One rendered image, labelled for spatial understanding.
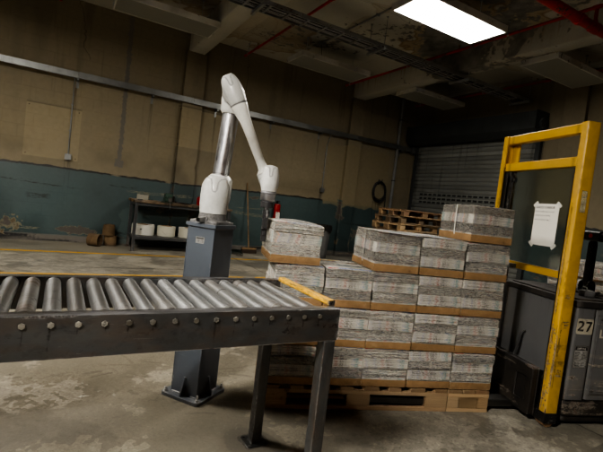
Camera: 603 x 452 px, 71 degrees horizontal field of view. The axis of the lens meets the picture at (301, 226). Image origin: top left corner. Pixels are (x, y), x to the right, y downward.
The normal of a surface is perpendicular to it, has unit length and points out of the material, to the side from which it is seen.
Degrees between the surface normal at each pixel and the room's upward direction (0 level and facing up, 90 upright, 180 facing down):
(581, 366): 90
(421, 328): 90
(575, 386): 90
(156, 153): 90
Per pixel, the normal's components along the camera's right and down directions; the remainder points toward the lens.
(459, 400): 0.19, 0.07
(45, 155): 0.49, 0.11
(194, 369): -0.42, 0.00
